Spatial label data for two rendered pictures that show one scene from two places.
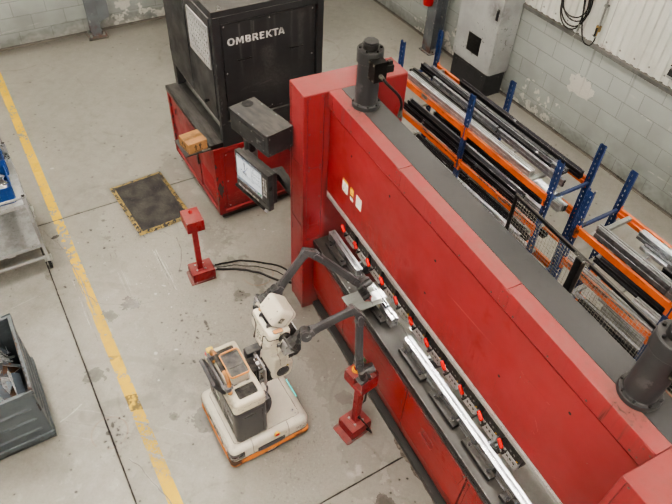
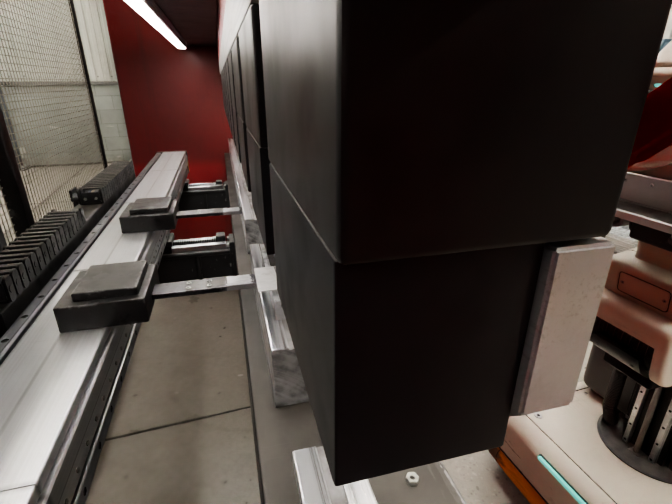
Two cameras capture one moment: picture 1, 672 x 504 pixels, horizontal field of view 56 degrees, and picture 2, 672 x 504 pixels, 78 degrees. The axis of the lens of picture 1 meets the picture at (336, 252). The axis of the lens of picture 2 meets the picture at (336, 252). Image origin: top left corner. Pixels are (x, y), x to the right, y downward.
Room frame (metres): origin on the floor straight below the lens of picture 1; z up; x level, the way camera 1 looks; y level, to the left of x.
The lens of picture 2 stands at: (3.70, -0.12, 1.29)
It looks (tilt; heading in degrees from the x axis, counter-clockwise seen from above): 22 degrees down; 195
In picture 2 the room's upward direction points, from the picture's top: straight up
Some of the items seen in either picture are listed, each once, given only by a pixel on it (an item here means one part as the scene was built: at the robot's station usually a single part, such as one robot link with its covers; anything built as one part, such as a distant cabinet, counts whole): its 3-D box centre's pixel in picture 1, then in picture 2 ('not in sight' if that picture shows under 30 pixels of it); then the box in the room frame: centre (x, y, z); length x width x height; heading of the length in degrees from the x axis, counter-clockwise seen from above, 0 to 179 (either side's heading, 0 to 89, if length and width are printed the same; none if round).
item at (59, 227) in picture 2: not in sight; (37, 246); (3.17, -0.80, 1.02); 0.37 x 0.06 x 0.04; 30
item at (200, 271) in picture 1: (196, 245); not in sight; (4.11, 1.31, 0.41); 0.25 x 0.20 x 0.83; 120
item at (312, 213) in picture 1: (341, 196); not in sight; (4.09, -0.02, 1.15); 0.85 x 0.25 x 2.30; 120
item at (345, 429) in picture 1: (352, 424); not in sight; (2.55, -0.22, 0.06); 0.25 x 0.20 x 0.12; 131
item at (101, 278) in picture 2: not in sight; (167, 285); (3.23, -0.50, 1.01); 0.26 x 0.12 x 0.05; 120
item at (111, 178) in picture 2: not in sight; (110, 179); (2.68, -1.08, 1.02); 0.44 x 0.06 x 0.04; 30
